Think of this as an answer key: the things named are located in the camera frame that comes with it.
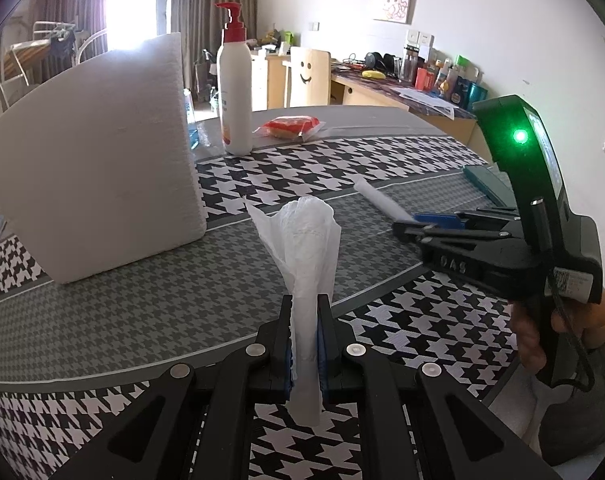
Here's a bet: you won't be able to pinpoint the smiley wooden chair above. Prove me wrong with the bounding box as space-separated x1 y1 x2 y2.
288 47 331 107

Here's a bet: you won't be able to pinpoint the brown curtain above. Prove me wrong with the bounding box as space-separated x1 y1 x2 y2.
171 0 258 91
29 0 108 42

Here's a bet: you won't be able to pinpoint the white pump lotion bottle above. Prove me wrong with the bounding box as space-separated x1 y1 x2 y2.
216 2 254 157

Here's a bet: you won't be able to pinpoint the wooden desk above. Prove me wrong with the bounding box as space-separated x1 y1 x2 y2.
252 53 490 160

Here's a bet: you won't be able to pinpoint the cartoon wall picture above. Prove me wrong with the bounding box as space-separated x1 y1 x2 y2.
375 0 411 24

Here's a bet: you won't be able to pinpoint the white foam box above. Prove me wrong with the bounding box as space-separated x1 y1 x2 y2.
0 34 206 283

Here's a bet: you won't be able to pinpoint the red snack packet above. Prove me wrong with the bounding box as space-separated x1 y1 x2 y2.
254 115 325 142

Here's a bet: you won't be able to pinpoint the papers on desk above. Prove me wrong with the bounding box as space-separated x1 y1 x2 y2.
391 87 456 120

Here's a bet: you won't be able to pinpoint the left brown curtain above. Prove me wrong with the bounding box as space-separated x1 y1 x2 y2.
29 0 108 42

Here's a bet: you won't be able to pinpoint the white tissue paper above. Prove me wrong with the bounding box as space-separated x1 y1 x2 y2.
247 196 341 427

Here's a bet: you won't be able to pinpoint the yellow object on desk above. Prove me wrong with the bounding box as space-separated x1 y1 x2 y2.
361 70 386 80

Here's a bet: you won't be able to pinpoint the teal bottle on desk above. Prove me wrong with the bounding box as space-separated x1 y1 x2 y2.
465 82 488 112

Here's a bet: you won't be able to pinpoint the right hand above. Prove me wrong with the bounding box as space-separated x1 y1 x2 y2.
506 291 605 376

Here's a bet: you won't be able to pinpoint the right brown curtain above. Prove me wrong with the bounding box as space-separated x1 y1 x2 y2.
171 0 258 91

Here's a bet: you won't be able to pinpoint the metal bunk bed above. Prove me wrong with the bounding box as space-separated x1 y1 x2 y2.
0 21 108 112

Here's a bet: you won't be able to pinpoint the glass balcony door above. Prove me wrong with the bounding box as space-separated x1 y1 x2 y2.
105 0 171 50

